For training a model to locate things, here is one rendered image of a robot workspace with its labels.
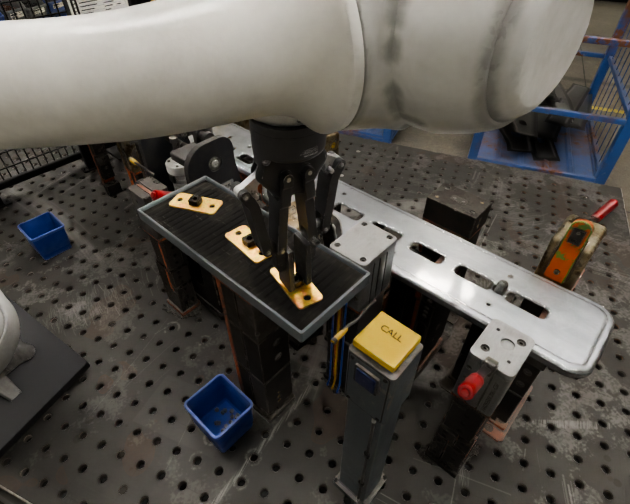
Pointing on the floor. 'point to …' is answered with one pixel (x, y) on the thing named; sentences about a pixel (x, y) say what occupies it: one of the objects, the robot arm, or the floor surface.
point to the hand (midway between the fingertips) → (294, 262)
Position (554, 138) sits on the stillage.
